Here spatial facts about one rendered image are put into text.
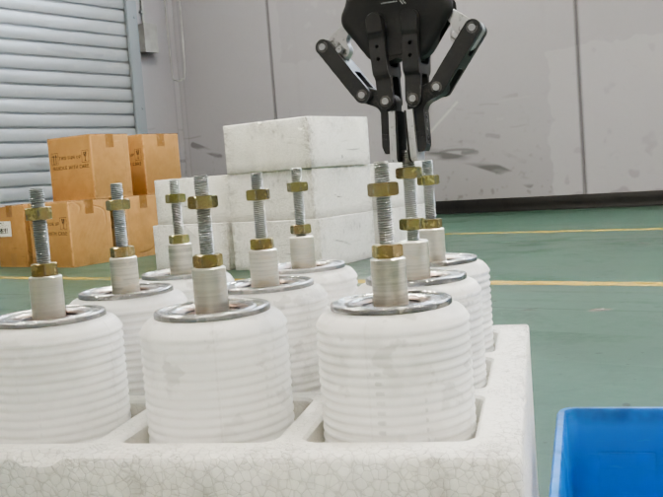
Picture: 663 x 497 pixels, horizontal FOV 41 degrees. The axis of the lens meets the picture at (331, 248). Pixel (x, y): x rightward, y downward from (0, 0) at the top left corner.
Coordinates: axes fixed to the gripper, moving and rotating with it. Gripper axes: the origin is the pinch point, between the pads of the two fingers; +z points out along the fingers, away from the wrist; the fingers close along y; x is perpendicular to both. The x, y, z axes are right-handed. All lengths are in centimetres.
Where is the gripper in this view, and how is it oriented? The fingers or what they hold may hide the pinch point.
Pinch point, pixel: (405, 135)
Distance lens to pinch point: 67.0
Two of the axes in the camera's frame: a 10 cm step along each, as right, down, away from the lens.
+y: -9.3, 0.4, 3.7
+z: 0.8, 9.9, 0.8
